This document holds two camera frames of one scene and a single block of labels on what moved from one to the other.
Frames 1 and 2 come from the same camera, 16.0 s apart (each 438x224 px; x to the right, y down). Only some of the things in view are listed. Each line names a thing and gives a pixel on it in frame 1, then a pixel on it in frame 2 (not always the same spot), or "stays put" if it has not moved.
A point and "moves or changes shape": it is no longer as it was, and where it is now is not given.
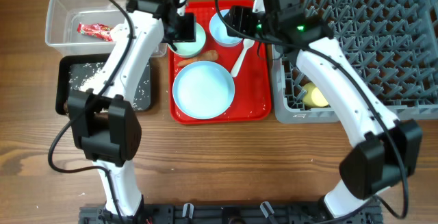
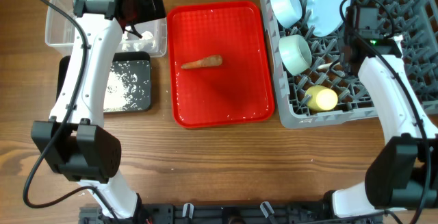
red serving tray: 252,99 stays put
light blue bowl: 219,31 moves or changes shape
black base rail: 226,214 stays put
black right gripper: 240,17 → 348,70
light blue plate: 203,90 → 323,5
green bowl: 191,48 moves or changes shape
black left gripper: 189,32 → 148,13
